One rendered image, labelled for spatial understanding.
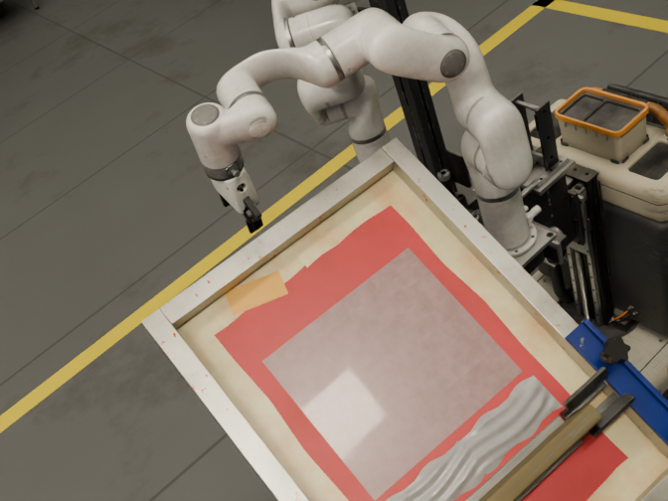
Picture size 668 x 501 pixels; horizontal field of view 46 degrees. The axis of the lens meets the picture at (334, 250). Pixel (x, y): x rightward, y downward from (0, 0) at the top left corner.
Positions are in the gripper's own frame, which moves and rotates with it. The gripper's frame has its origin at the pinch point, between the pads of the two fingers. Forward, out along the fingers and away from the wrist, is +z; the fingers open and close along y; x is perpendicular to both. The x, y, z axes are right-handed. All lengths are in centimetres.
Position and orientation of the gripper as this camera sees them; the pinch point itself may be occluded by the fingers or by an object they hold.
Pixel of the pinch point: (242, 213)
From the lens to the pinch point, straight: 161.6
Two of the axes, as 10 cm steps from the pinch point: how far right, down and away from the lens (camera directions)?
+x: -7.7, 5.8, -2.7
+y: -6.3, -6.0, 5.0
